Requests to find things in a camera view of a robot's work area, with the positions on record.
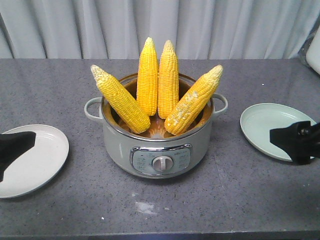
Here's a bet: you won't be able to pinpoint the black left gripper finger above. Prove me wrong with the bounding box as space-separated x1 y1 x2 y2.
0 131 37 182

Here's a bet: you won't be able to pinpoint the yellow corn cob white patches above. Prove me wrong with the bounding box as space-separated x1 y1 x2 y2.
164 65 224 136

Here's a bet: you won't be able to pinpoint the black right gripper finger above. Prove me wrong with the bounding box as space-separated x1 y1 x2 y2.
269 120 320 165

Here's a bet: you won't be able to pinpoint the pale green round plate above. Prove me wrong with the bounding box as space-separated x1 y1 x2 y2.
239 103 316 162

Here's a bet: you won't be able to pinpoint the beige round plate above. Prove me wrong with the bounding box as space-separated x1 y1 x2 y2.
0 124 69 199

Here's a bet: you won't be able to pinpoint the white pleated curtain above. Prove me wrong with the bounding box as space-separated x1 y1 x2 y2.
0 0 320 60

